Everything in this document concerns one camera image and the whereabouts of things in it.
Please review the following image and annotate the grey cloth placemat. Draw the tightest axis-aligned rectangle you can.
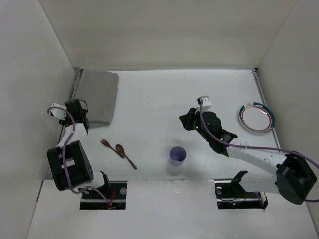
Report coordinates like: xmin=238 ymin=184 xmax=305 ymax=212
xmin=75 ymin=70 xmax=119 ymax=128

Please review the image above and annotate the white plate with green rim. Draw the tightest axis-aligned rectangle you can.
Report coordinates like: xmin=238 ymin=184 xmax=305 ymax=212
xmin=238 ymin=102 xmax=276 ymax=134

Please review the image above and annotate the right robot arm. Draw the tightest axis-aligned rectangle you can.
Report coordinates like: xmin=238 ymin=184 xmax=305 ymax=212
xmin=179 ymin=108 xmax=318 ymax=205

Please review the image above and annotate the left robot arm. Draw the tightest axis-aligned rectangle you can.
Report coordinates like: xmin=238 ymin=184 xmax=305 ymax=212
xmin=46 ymin=99 xmax=111 ymax=203

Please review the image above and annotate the purple plastic cup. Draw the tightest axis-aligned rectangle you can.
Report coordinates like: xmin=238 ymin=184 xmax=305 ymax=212
xmin=169 ymin=146 xmax=187 ymax=166

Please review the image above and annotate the brown wooden fork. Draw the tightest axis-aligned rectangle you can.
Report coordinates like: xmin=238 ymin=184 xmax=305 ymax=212
xmin=100 ymin=139 xmax=124 ymax=158

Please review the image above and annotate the brown wooden spoon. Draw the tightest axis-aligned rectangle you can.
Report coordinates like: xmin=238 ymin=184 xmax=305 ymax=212
xmin=116 ymin=144 xmax=137 ymax=170

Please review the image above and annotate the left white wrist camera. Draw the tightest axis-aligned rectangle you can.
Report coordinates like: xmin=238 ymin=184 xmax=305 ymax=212
xmin=47 ymin=103 xmax=66 ymax=120

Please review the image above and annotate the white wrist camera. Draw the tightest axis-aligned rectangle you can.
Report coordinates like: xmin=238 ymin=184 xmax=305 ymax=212
xmin=47 ymin=103 xmax=66 ymax=120
xmin=196 ymin=96 xmax=212 ymax=112

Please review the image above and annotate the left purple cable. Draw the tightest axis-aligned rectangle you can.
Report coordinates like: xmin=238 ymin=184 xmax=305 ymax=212
xmin=47 ymin=106 xmax=113 ymax=205

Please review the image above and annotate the purple cable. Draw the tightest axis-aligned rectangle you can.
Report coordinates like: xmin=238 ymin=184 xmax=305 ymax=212
xmin=47 ymin=106 xmax=113 ymax=205
xmin=199 ymin=102 xmax=319 ymax=203

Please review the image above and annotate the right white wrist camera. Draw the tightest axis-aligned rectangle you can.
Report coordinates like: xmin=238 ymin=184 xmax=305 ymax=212
xmin=196 ymin=96 xmax=212 ymax=112

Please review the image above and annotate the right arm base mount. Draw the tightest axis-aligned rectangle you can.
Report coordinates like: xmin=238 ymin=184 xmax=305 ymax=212
xmin=214 ymin=180 xmax=268 ymax=210

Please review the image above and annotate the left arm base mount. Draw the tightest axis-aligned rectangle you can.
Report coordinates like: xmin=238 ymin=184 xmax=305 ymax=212
xmin=79 ymin=181 xmax=128 ymax=210

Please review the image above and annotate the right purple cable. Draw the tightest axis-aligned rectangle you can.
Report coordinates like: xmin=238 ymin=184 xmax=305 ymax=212
xmin=199 ymin=102 xmax=319 ymax=203

